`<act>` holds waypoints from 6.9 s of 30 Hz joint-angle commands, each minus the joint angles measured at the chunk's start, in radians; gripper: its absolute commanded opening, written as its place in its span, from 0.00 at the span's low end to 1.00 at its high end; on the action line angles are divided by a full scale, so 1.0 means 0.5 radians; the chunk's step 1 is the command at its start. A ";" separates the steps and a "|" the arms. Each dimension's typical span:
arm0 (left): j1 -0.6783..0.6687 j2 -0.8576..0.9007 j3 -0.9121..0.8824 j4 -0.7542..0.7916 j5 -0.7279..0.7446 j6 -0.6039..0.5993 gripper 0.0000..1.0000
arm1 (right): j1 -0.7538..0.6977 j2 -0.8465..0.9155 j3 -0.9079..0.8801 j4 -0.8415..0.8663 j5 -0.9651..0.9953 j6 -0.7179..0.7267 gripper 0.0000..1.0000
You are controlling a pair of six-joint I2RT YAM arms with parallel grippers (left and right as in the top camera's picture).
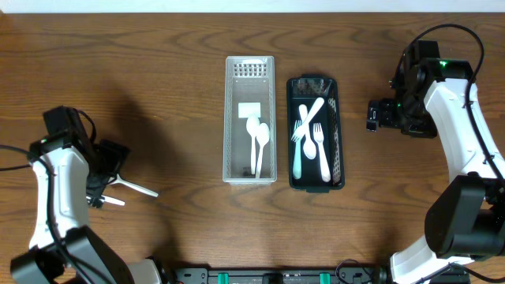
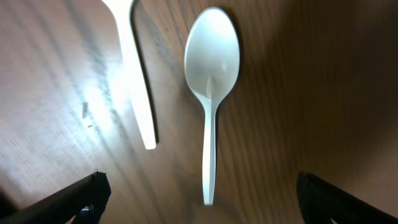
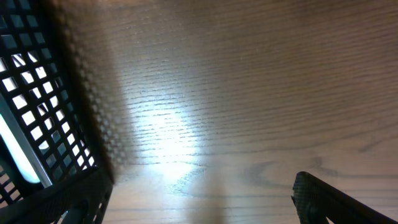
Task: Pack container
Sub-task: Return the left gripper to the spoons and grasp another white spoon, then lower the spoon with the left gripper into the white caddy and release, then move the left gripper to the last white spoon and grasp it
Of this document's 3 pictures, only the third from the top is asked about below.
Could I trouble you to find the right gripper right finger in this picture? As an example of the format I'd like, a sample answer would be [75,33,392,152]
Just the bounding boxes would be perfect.
[292,171,397,224]

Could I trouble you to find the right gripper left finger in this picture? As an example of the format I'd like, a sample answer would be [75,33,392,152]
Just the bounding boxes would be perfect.
[1,167,113,223]

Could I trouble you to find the white fork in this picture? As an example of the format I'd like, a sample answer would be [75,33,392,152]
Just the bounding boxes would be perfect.
[1,116,40,184]

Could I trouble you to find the black plastic basket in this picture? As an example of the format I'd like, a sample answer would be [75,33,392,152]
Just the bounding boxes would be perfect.
[1,0,109,209]

